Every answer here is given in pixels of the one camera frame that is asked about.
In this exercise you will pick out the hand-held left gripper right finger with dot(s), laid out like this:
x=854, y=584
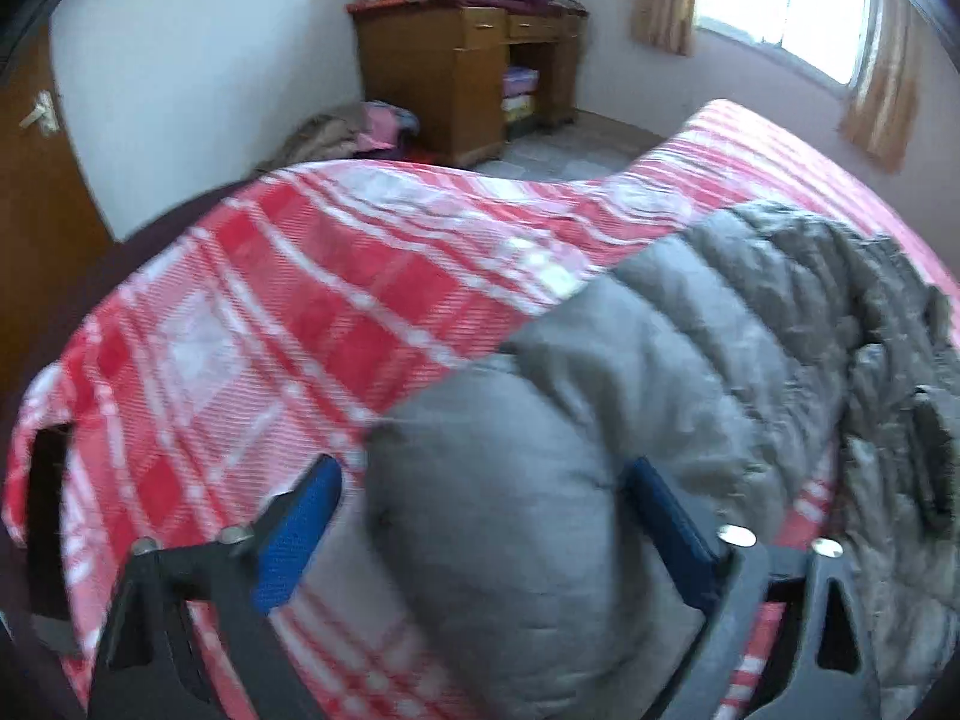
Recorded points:
x=667, y=532

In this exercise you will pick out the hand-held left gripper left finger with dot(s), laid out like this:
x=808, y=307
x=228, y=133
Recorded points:
x=292, y=532

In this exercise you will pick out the grey puffer jacket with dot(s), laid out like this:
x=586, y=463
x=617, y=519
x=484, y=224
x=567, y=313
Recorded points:
x=600, y=390

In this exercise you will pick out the pile of clothes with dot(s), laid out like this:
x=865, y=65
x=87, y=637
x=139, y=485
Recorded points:
x=330, y=136

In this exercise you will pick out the bed with red plaid sheet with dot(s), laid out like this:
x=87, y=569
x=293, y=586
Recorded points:
x=262, y=315

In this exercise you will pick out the brown wooden door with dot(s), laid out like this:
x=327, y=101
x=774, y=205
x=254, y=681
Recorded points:
x=45, y=240

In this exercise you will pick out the wooden desk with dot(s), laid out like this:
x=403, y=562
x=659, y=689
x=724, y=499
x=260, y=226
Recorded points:
x=420, y=75

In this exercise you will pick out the window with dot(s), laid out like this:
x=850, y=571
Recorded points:
x=772, y=0

